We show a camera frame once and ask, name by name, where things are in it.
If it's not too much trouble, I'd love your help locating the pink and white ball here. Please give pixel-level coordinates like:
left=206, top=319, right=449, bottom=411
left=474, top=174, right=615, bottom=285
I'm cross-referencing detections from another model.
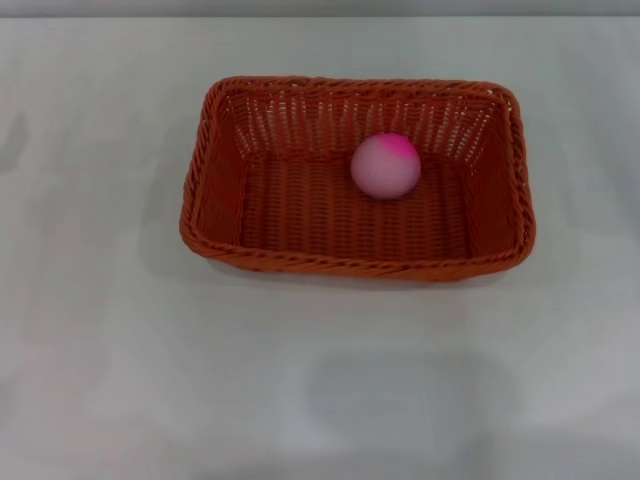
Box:
left=349, top=132, right=422, bottom=200

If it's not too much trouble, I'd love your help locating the orange woven plastic basket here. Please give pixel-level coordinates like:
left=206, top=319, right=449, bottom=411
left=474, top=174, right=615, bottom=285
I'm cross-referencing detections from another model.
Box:
left=178, top=74, right=537, bottom=281

